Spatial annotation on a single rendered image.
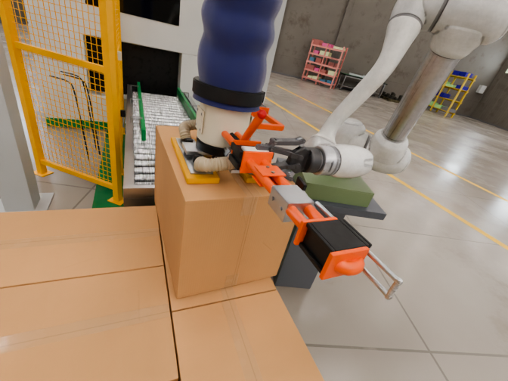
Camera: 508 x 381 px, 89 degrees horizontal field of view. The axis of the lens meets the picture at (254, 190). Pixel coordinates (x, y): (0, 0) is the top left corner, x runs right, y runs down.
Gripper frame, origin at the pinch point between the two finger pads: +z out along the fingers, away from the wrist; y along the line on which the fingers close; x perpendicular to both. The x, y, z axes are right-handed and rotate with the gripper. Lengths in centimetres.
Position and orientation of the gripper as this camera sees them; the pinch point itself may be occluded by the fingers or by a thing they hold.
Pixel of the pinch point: (252, 157)
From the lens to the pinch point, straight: 68.5
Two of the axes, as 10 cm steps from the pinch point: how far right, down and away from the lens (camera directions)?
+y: -2.1, 8.4, 4.9
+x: -3.6, -5.3, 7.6
